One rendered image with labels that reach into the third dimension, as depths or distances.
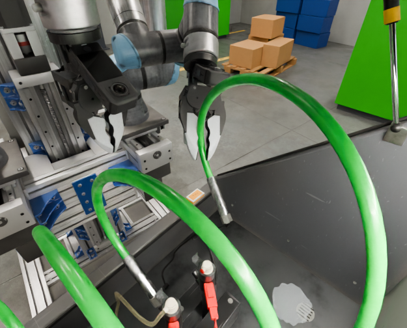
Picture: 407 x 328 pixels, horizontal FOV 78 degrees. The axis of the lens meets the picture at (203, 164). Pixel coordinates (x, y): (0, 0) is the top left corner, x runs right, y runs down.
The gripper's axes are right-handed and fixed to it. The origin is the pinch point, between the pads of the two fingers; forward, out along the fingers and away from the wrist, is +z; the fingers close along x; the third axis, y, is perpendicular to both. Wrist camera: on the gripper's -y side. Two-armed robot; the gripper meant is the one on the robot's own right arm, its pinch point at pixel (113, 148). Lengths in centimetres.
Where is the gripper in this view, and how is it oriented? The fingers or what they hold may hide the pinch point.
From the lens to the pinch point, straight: 50.2
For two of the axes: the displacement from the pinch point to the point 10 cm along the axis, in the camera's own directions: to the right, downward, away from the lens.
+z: 0.0, 7.8, 6.3
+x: -6.7, 4.7, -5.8
